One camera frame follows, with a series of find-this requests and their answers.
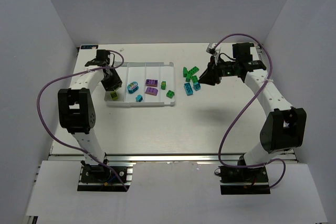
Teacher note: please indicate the teal oval flower lego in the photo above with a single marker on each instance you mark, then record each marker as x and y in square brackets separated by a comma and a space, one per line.
[132, 87]

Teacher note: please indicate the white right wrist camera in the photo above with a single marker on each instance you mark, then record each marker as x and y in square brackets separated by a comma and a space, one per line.
[214, 50]

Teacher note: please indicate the teal small lego brick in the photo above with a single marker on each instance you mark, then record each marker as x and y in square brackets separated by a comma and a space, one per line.
[197, 86]

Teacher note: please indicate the green lego piece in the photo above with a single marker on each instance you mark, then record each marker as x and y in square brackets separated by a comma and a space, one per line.
[163, 85]

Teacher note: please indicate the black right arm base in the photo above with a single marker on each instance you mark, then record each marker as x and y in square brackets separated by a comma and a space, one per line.
[241, 180]

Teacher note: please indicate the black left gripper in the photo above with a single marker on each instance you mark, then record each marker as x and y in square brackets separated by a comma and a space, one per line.
[112, 84]

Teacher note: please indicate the green slanted lego brick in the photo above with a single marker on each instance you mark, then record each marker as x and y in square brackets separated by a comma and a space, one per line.
[185, 72]

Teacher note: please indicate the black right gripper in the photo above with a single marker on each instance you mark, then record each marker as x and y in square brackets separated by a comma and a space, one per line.
[215, 71]

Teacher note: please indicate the teal long lego brick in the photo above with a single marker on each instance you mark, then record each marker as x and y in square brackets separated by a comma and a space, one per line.
[188, 89]

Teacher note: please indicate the purple arch lego brick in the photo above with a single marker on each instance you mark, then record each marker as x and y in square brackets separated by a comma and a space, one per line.
[151, 91]

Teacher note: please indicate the black corner label left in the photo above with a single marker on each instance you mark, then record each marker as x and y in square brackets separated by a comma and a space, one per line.
[85, 47]

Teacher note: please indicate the teal small lego cube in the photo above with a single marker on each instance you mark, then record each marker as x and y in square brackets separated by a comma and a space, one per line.
[139, 98]

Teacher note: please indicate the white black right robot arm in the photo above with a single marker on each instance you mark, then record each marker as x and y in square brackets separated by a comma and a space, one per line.
[284, 126]

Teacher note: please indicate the white divided sorting tray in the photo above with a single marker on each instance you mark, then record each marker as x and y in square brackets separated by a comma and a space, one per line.
[139, 72]

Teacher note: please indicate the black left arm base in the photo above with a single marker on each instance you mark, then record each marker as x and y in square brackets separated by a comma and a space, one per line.
[97, 178]

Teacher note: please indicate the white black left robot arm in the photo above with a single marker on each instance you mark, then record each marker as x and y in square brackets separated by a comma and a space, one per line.
[75, 105]

